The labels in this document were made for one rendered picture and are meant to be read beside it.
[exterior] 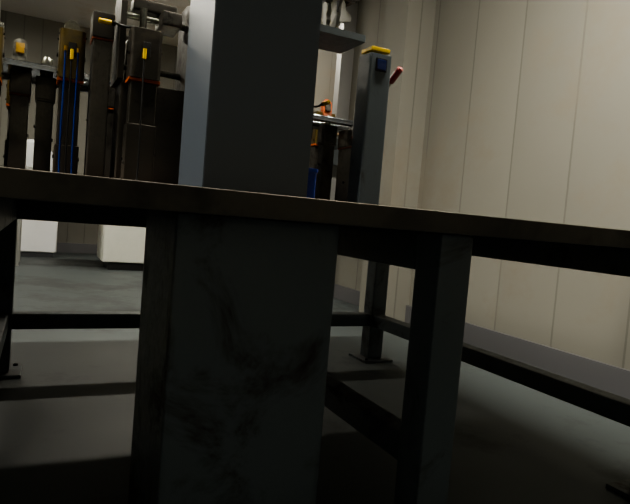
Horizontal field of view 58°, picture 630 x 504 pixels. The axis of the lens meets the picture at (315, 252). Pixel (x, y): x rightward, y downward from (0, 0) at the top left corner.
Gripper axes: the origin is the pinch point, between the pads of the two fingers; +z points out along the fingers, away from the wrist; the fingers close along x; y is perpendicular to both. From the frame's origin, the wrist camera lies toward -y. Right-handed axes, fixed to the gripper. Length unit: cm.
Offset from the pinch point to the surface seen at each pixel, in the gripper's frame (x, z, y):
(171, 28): 14.6, 6.8, -38.7
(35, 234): 560, 93, 19
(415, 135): 156, -13, 189
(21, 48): 58, 10, -67
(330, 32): -7.4, 3.8, -4.6
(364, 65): -3.1, 7.8, 11.0
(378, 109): -6.8, 19.9, 14.5
